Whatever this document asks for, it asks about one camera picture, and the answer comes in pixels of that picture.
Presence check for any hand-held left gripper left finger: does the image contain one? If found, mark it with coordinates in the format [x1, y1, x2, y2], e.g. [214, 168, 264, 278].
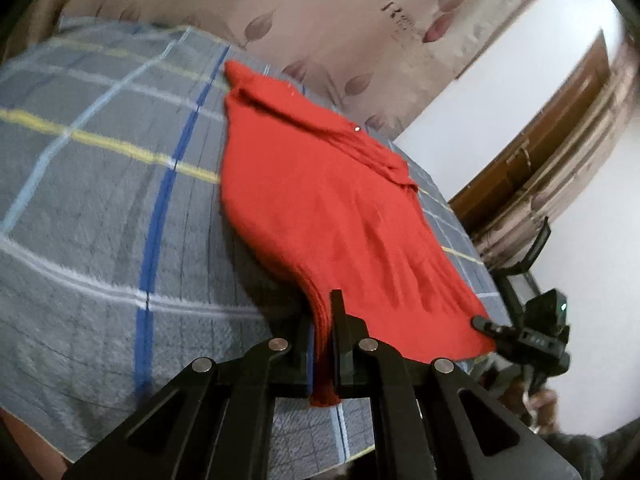
[65, 315, 317, 480]

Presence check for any dark grey cloth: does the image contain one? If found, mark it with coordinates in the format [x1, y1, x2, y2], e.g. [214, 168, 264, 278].
[542, 417, 640, 480]

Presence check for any black metal frame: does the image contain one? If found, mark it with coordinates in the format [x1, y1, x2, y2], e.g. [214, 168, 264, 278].
[492, 216, 552, 311]

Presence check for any red knit shirt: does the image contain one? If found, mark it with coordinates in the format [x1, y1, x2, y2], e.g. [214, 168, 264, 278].
[219, 60, 497, 408]

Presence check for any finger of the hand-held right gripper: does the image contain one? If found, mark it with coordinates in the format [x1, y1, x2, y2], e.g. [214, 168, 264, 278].
[472, 314, 516, 340]

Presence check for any person's right hand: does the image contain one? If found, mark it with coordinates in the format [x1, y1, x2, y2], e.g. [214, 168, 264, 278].
[500, 385, 558, 433]

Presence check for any beige leaf-print curtain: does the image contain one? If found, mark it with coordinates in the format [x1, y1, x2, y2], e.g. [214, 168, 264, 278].
[50, 0, 640, 271]

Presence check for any brown wooden door frame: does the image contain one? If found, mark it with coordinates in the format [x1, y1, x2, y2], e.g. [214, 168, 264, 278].
[449, 30, 613, 233]

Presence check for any grey plaid blanket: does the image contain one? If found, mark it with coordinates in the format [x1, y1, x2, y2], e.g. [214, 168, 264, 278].
[0, 16, 516, 466]

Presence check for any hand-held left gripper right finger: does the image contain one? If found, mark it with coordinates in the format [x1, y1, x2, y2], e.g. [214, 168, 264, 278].
[331, 290, 591, 480]

